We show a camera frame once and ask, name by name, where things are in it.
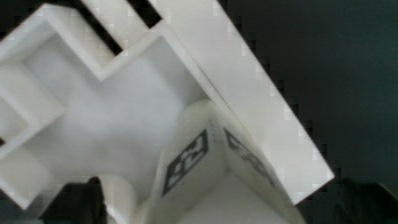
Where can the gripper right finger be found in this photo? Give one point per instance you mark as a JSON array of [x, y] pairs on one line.
[[351, 203]]

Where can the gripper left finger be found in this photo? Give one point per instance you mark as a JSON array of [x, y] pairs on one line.
[[77, 207]]

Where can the white chair leg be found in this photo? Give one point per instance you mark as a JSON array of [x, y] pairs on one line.
[[210, 153]]

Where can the white chair seat part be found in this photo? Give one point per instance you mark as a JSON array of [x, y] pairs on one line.
[[91, 105]]

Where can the white U-shaped fence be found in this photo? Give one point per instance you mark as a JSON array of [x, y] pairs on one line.
[[210, 46]]

